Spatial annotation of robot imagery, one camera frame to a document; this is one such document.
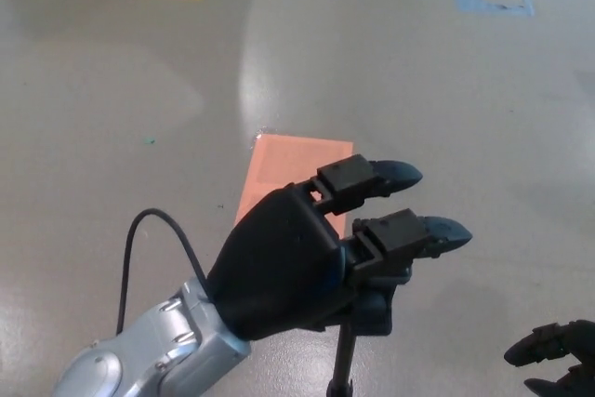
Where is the orange floor marker sheet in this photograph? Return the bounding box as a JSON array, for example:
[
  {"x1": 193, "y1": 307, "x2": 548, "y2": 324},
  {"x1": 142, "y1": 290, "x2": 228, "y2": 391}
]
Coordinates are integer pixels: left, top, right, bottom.
[{"x1": 234, "y1": 133, "x2": 355, "y2": 231}]

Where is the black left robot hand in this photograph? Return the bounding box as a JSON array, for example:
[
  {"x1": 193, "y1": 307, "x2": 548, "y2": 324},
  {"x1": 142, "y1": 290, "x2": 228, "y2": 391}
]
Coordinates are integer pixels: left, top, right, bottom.
[{"x1": 205, "y1": 153, "x2": 474, "y2": 341}]

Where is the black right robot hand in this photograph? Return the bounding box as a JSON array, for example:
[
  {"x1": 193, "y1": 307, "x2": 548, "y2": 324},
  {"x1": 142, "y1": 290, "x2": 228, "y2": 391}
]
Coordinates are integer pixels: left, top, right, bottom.
[{"x1": 504, "y1": 320, "x2": 595, "y2": 397}]

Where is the black phone stand tripod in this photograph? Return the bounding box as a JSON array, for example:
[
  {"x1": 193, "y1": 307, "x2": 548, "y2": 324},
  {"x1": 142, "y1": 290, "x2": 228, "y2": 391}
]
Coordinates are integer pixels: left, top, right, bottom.
[{"x1": 327, "y1": 266, "x2": 415, "y2": 397}]

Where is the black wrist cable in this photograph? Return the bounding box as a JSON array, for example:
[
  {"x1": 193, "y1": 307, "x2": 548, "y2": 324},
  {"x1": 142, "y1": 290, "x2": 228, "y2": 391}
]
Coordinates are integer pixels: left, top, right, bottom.
[{"x1": 115, "y1": 208, "x2": 208, "y2": 337}]

